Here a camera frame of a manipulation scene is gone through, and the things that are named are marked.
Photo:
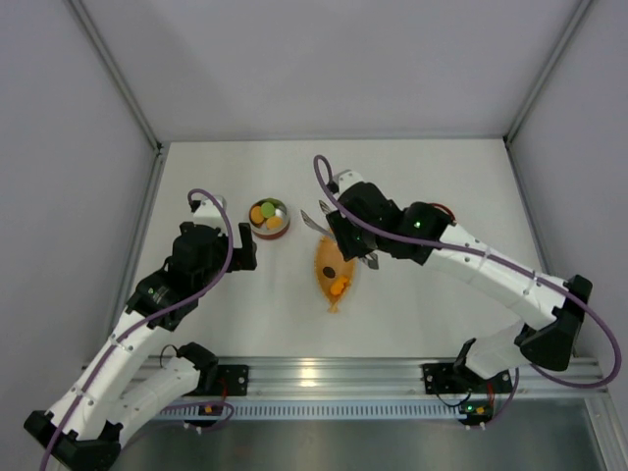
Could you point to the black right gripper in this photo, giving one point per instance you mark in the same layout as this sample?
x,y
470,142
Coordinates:
x,y
349,240

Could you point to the orange fish-shaped cookie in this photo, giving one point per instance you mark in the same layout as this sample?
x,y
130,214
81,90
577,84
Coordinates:
x,y
339,285

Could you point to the green round cookie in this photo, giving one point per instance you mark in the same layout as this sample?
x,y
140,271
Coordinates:
x,y
267,210

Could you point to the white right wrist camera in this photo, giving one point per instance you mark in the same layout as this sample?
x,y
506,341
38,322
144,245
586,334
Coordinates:
x,y
343,181

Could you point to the large round dotted biscuit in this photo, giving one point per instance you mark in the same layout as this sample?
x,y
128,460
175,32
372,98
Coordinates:
x,y
274,223

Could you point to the boat-shaped woven basket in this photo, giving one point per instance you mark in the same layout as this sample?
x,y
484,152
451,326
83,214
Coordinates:
x,y
329,265

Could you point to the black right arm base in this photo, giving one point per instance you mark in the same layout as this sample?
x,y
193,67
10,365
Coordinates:
x,y
442,378

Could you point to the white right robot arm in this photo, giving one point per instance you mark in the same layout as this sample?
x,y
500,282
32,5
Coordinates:
x,y
550,310

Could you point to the small round sandwich cookie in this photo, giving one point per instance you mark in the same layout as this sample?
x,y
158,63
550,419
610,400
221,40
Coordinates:
x,y
256,216

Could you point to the aluminium frame post left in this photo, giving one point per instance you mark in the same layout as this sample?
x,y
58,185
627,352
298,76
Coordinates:
x,y
98,43

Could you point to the slotted cable duct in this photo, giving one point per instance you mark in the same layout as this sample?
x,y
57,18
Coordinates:
x,y
261,410

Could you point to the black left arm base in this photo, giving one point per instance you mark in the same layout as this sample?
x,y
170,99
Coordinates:
x,y
224,381

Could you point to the stainless steel tongs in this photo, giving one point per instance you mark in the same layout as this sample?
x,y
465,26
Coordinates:
x,y
370,260

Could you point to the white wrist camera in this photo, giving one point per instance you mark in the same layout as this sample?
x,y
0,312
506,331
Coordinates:
x,y
205,213
343,181

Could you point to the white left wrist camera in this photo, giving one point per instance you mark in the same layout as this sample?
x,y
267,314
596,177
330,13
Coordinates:
x,y
205,213

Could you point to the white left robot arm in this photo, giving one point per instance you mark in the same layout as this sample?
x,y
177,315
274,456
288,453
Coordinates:
x,y
87,428

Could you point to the aluminium mounting rail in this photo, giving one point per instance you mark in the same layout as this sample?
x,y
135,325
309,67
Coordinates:
x,y
303,378

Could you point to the steel bowl with red base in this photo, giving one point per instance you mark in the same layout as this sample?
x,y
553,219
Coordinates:
x,y
281,210

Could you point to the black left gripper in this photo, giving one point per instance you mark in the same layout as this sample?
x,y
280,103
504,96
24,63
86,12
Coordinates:
x,y
240,256

